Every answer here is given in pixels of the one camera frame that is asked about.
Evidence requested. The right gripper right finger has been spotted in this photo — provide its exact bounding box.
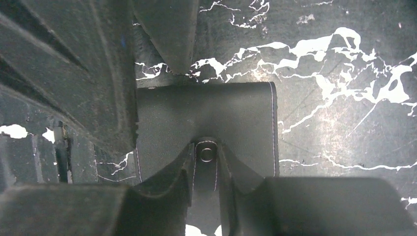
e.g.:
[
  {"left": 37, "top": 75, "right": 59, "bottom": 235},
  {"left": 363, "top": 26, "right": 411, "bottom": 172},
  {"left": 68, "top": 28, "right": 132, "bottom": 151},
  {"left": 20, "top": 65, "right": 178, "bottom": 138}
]
[{"left": 217, "top": 145, "right": 417, "bottom": 236}]

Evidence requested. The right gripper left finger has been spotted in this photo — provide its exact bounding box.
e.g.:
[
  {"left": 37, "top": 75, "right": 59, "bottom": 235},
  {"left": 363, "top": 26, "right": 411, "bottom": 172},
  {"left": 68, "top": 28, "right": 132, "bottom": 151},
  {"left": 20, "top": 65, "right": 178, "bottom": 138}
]
[{"left": 0, "top": 144, "right": 195, "bottom": 236}]

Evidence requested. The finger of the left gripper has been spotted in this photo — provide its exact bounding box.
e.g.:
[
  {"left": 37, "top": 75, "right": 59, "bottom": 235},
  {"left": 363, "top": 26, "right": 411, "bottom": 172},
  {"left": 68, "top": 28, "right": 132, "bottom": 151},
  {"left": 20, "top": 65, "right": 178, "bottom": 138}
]
[
  {"left": 133, "top": 0, "right": 200, "bottom": 74},
  {"left": 0, "top": 0, "right": 137, "bottom": 155}
]

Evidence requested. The black leather card holder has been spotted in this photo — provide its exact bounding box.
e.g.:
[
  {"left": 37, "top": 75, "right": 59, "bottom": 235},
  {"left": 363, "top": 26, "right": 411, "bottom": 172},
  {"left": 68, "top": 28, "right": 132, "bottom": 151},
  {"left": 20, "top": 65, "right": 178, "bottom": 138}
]
[{"left": 135, "top": 81, "right": 280, "bottom": 236}]

